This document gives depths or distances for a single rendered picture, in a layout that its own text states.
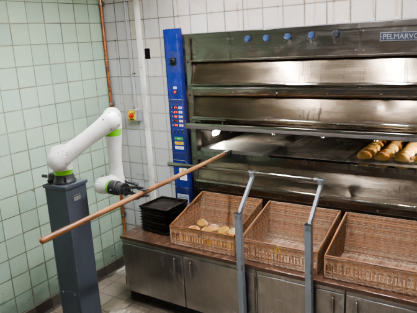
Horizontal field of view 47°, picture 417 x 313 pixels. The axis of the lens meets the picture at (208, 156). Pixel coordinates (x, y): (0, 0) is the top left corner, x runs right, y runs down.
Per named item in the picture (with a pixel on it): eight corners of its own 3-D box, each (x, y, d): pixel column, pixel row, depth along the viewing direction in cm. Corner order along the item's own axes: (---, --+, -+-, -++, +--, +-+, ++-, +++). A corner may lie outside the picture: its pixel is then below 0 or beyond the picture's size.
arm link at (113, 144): (100, 136, 314) (113, 137, 308) (113, 133, 323) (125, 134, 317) (105, 189, 322) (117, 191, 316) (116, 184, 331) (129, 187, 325)
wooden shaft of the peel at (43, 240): (42, 244, 231) (41, 239, 230) (38, 244, 233) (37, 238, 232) (226, 156, 368) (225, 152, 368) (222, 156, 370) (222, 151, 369)
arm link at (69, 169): (51, 177, 306) (47, 148, 302) (54, 171, 321) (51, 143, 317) (72, 176, 308) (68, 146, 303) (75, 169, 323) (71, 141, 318)
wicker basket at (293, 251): (269, 233, 371) (269, 199, 364) (342, 246, 340) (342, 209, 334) (239, 259, 331) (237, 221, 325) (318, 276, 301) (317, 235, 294)
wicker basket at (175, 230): (203, 222, 403) (201, 190, 396) (265, 232, 373) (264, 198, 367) (169, 243, 363) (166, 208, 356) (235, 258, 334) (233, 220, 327)
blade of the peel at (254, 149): (262, 156, 362) (261, 153, 361) (200, 151, 391) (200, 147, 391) (282, 145, 390) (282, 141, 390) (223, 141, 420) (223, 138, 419)
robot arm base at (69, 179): (36, 182, 320) (35, 174, 318) (53, 176, 332) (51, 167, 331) (65, 186, 307) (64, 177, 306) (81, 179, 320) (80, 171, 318)
